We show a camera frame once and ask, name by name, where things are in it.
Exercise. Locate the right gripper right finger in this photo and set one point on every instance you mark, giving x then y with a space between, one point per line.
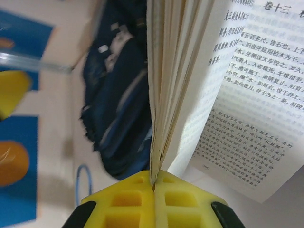
185 204

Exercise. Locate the aluminium corner post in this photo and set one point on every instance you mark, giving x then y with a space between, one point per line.
35 63

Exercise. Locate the blue stethoscope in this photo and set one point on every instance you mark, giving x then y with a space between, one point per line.
83 166

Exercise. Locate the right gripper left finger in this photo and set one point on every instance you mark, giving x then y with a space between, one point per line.
123 204

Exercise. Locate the navy blue backpack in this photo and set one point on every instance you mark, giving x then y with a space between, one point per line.
118 95

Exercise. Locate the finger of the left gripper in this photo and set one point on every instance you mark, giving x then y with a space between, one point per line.
12 92

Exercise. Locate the brown paperback book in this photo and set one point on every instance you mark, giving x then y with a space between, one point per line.
237 95

